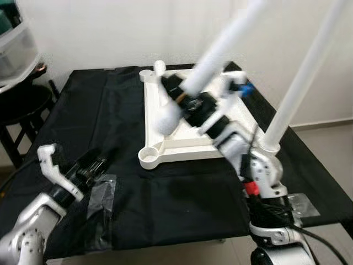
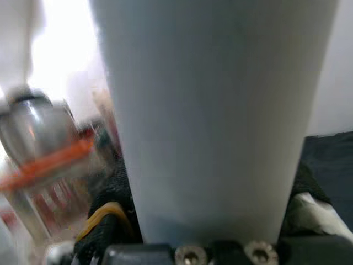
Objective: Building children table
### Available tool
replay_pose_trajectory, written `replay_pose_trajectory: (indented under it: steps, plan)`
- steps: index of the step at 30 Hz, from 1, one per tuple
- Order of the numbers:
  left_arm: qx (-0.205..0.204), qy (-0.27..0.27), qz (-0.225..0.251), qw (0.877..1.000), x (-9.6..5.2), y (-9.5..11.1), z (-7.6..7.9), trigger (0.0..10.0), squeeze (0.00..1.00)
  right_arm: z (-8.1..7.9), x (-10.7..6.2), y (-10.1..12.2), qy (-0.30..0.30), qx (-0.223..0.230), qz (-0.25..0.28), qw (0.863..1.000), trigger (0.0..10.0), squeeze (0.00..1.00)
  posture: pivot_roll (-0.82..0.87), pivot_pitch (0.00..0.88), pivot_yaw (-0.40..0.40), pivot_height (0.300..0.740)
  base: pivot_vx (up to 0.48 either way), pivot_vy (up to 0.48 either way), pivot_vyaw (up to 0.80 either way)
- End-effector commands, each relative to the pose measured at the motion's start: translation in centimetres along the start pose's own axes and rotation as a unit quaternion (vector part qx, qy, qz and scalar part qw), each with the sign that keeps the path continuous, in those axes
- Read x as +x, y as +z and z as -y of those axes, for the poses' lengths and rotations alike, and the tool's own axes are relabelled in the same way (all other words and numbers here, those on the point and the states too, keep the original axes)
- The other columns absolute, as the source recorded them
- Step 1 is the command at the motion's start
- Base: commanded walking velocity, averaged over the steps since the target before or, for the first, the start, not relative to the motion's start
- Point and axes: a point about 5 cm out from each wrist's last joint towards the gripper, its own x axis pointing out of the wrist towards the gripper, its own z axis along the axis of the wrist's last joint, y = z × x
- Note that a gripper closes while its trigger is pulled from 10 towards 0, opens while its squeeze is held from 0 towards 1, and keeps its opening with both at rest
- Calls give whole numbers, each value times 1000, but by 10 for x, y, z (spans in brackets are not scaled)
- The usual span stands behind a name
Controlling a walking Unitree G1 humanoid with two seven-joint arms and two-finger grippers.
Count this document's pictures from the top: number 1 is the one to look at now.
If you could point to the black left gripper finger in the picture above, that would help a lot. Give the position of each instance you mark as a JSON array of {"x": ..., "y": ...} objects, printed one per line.
[{"x": 105, "y": 155}]

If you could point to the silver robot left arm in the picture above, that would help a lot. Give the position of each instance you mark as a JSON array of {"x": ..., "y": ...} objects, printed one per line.
[{"x": 27, "y": 232}]

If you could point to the copper coloured bowl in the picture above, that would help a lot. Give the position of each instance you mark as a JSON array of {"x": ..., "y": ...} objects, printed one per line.
[{"x": 39, "y": 68}]

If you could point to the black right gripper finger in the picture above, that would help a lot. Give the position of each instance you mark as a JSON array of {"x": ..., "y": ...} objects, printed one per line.
[{"x": 172, "y": 88}]

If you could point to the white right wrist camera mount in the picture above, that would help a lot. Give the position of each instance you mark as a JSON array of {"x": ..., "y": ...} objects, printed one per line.
[{"x": 223, "y": 110}]

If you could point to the black cloth cover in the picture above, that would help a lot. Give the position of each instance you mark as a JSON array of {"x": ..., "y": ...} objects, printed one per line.
[{"x": 165, "y": 199}]

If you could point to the white plastic table top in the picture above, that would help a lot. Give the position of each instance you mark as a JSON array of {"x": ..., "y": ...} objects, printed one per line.
[{"x": 182, "y": 144}]

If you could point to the clear plastic storage box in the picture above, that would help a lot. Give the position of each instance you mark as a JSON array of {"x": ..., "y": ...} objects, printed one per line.
[{"x": 16, "y": 49}]

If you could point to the clear tape patch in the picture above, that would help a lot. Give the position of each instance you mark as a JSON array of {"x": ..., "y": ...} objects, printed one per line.
[
  {"x": 303, "y": 205},
  {"x": 102, "y": 199}
]

